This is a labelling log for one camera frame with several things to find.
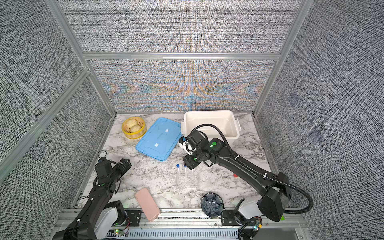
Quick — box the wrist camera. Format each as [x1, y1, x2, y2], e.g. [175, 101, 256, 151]
[95, 161, 112, 178]
[178, 136, 194, 156]

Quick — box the white plastic storage box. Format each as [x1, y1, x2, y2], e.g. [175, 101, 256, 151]
[181, 110, 242, 146]

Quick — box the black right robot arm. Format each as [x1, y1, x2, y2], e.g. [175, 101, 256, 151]
[179, 130, 291, 222]

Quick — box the yellow bamboo steamer basket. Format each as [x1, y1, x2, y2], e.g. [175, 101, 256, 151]
[122, 117, 147, 140]

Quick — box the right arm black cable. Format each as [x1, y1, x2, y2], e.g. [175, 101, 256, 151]
[188, 123, 314, 215]

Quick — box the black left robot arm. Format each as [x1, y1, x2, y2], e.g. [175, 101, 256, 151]
[53, 157, 132, 240]

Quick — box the clear plastic test tube rack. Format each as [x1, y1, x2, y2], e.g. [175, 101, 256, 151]
[176, 171, 200, 190]

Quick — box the black flower-shaped dish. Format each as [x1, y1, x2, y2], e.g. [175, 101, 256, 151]
[201, 193, 224, 218]

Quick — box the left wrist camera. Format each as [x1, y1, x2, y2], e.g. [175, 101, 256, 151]
[95, 161, 112, 178]

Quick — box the back steamed bun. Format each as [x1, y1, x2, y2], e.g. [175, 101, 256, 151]
[126, 119, 138, 129]

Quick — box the blue plastic box lid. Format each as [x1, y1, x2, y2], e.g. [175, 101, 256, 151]
[136, 118, 182, 162]

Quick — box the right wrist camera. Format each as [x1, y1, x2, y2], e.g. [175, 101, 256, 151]
[178, 136, 194, 156]

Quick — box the front steamed bun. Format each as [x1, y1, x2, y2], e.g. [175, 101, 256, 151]
[130, 125, 142, 134]

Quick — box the steamed bun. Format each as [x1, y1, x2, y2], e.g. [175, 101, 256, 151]
[126, 119, 138, 129]
[130, 125, 142, 134]

